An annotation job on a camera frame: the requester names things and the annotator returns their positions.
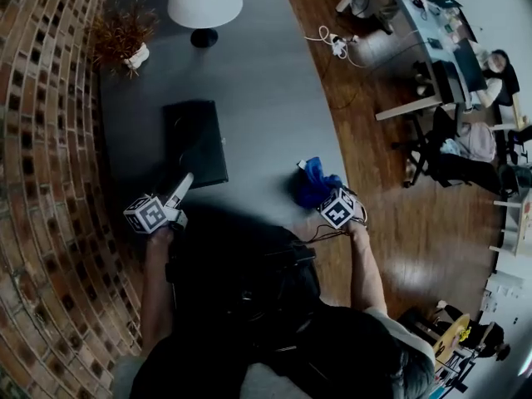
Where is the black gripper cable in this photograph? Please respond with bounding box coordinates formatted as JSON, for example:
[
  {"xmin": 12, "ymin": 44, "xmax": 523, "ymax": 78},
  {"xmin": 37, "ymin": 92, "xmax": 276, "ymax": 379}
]
[{"xmin": 306, "ymin": 217, "xmax": 370, "ymax": 245}]

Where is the small wooden table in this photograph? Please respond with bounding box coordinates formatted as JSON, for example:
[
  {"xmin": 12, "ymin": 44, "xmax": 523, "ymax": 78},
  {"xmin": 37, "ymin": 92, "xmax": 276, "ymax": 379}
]
[{"xmin": 488, "ymin": 189, "xmax": 532, "ymax": 258}]

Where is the black office chair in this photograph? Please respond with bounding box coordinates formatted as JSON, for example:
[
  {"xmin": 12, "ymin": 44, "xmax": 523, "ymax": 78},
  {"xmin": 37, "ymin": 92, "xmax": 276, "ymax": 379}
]
[
  {"xmin": 392, "ymin": 106, "xmax": 463, "ymax": 190},
  {"xmin": 502, "ymin": 123, "xmax": 532, "ymax": 166}
]

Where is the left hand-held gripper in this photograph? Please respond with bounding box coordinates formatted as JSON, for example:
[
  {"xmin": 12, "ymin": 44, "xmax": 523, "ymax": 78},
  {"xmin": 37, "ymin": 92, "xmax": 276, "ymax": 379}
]
[{"xmin": 123, "ymin": 171, "xmax": 195, "ymax": 235}]

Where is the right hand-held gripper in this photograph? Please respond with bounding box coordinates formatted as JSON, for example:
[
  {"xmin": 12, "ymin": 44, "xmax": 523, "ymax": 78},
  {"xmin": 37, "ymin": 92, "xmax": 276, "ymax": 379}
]
[{"xmin": 318, "ymin": 186, "xmax": 369, "ymax": 230}]

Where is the long light office desk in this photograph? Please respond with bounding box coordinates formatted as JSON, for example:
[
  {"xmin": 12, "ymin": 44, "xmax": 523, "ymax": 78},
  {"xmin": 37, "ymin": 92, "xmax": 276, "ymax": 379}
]
[{"xmin": 334, "ymin": 0, "xmax": 490, "ymax": 121}]

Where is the pink backpack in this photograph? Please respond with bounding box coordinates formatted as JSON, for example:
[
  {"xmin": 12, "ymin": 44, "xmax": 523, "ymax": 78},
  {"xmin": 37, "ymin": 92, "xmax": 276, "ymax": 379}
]
[{"xmin": 456, "ymin": 121, "xmax": 498, "ymax": 163}]

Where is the person's right forearm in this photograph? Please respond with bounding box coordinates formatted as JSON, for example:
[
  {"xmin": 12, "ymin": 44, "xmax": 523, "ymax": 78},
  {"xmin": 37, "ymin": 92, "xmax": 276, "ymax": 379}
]
[{"xmin": 347, "ymin": 220, "xmax": 390, "ymax": 312}]

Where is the blue cloth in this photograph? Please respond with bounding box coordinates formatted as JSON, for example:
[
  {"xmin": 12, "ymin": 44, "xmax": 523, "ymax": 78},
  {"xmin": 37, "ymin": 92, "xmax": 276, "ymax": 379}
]
[{"xmin": 294, "ymin": 155, "xmax": 349, "ymax": 210}]

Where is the person's black vest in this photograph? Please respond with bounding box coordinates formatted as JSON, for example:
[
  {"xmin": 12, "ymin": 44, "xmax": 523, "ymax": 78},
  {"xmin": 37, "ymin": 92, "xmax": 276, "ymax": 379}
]
[{"xmin": 165, "ymin": 205, "xmax": 323, "ymax": 328}]

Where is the round yellow table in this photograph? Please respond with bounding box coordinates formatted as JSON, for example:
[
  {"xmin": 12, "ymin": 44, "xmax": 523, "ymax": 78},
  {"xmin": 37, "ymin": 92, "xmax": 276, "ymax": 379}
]
[{"xmin": 431, "ymin": 313, "xmax": 472, "ymax": 362}]

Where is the dried plant in white vase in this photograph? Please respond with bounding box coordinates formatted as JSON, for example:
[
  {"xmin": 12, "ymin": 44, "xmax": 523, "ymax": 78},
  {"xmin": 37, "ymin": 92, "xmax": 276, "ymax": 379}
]
[{"xmin": 85, "ymin": 0, "xmax": 161, "ymax": 79}]

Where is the person's left forearm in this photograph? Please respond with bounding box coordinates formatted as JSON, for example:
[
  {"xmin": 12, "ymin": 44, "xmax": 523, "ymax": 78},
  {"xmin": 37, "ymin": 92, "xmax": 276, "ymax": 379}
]
[{"xmin": 140, "ymin": 226, "xmax": 176, "ymax": 357}]

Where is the dark computer monitor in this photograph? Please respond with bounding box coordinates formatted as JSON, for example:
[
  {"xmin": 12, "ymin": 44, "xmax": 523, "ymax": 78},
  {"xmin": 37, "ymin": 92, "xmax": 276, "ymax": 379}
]
[{"xmin": 451, "ymin": 37, "xmax": 489, "ymax": 96}]

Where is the person's grey t-shirt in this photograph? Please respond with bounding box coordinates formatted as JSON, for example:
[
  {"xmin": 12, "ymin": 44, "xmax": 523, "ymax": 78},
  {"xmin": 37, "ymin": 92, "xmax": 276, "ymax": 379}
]
[{"xmin": 364, "ymin": 305, "xmax": 437, "ymax": 372}]

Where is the white power strip with cable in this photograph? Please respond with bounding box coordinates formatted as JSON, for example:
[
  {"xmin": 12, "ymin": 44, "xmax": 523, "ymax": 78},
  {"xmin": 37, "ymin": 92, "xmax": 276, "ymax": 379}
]
[{"xmin": 304, "ymin": 25, "xmax": 377, "ymax": 70}]

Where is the black box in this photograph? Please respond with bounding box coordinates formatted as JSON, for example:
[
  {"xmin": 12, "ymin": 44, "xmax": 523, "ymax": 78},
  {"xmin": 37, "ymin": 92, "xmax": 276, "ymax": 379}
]
[{"xmin": 160, "ymin": 99, "xmax": 230, "ymax": 191}]

